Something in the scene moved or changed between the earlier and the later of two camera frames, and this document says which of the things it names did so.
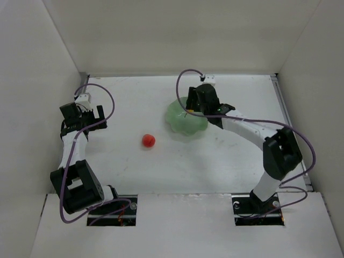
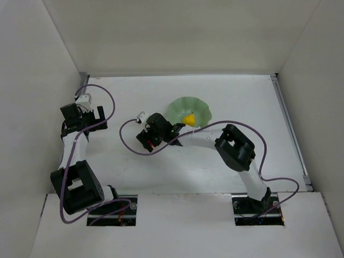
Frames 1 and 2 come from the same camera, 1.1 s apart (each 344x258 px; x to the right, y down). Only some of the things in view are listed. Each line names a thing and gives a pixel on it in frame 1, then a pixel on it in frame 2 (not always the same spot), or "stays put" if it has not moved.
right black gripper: x=192 y=99 to x=147 y=141
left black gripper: x=94 y=120 stays put
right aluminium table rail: x=276 y=81 stays put
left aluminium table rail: x=83 y=79 stays put
